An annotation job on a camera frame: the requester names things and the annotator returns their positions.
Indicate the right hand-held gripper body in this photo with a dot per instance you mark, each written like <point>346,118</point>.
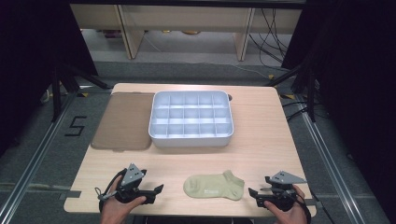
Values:
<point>281,194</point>

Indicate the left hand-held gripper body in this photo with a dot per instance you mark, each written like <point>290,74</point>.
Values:
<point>132,179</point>

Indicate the light green ankle sock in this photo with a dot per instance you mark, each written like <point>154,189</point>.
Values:
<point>211,186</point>

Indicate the white divided storage box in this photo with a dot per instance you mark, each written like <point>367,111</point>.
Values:
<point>190,141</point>

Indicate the person's right hand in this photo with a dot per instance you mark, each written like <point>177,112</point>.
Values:
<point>291,216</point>

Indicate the person's left hand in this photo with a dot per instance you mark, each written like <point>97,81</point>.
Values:
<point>113,210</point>

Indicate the brown translucent box lid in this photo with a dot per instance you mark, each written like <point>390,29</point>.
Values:
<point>124,121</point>

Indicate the black metal stand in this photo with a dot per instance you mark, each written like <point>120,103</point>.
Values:
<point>311,93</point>
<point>56,93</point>

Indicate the black curtain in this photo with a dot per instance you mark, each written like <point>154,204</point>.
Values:
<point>358,62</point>
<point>28,46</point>

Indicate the beige wooden desk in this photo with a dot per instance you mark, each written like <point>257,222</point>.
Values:
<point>186,17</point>

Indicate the aluminium floor rail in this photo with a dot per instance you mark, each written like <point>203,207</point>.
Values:
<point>330,161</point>
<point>37,155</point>

